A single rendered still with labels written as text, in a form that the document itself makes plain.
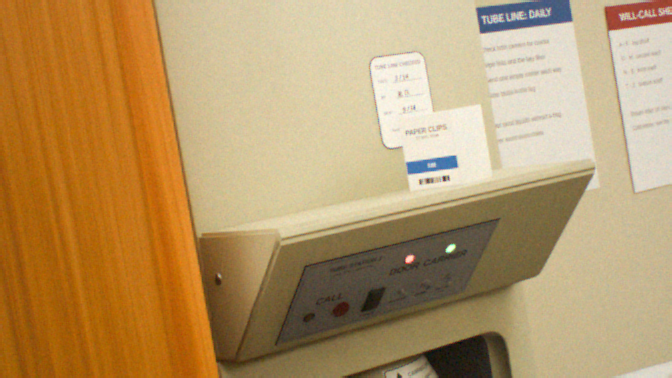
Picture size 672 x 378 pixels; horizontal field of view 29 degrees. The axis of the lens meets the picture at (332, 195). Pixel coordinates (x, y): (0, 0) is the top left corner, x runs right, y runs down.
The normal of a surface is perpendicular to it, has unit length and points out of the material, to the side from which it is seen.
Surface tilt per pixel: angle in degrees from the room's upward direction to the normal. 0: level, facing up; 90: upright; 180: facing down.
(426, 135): 90
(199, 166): 90
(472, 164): 90
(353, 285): 135
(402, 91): 90
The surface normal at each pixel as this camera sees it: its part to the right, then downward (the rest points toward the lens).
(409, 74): 0.57, -0.05
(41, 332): -0.80, 0.17
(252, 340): 0.52, 0.66
